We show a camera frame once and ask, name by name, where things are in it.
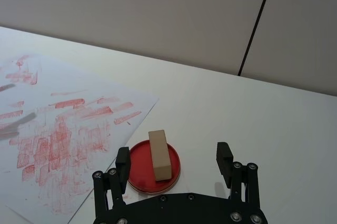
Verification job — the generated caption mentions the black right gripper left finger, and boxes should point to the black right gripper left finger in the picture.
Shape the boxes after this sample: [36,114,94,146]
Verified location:
[92,147,132,224]

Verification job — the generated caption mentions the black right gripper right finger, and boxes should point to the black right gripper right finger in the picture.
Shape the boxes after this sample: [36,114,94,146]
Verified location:
[215,142,262,212]

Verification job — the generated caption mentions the red round ink pad dish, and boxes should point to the red round ink pad dish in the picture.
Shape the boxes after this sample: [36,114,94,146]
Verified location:
[128,140,182,196]

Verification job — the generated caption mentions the tan wooden stamp block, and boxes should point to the tan wooden stamp block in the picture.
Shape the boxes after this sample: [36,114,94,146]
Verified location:
[148,129,172,182]

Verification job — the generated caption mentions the white paper with red prints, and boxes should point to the white paper with red prints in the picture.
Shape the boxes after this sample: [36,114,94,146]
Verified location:
[0,52,160,224]

